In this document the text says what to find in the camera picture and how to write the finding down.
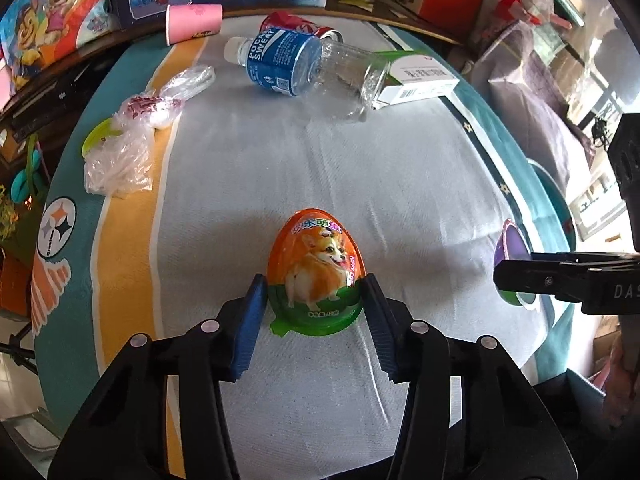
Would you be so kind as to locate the clear crumpled plastic bag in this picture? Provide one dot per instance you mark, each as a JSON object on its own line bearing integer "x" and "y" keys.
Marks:
{"x": 118, "y": 153}

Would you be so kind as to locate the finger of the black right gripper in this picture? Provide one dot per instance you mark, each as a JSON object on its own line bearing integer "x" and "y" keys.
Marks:
{"x": 557, "y": 274}

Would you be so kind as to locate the light blue trash bin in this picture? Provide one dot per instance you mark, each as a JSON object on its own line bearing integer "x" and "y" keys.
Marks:
{"x": 555, "y": 194}

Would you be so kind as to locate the green white medicine box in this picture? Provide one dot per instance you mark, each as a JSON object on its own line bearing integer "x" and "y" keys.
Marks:
{"x": 413, "y": 76}

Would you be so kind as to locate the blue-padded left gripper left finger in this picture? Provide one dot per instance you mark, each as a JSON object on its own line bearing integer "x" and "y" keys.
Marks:
{"x": 120, "y": 430}

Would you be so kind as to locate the paw patrol toy package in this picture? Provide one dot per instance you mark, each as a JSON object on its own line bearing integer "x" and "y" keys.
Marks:
{"x": 38, "y": 33}

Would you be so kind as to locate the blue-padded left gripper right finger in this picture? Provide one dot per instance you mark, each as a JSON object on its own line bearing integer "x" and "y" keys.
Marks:
{"x": 470, "y": 412}

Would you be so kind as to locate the purple green egg half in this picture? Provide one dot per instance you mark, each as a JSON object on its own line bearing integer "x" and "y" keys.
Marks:
{"x": 510, "y": 254}

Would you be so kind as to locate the teal patterned tablecloth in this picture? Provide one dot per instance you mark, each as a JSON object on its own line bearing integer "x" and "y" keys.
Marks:
{"x": 424, "y": 188}

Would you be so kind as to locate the orange corgi egg toy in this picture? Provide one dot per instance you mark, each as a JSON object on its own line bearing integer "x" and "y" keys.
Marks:
{"x": 313, "y": 276}

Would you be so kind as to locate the pink paper cup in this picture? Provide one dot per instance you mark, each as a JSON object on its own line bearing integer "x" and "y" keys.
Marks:
{"x": 184, "y": 22}

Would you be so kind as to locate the clear blue-label plastic bottle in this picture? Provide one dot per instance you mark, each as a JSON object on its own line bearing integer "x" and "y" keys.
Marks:
{"x": 341, "y": 80}

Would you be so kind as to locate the red soda can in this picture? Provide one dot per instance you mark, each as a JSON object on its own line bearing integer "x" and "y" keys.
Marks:
{"x": 285, "y": 20}

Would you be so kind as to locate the person's right hand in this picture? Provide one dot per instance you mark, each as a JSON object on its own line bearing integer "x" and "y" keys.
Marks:
{"x": 621, "y": 402}

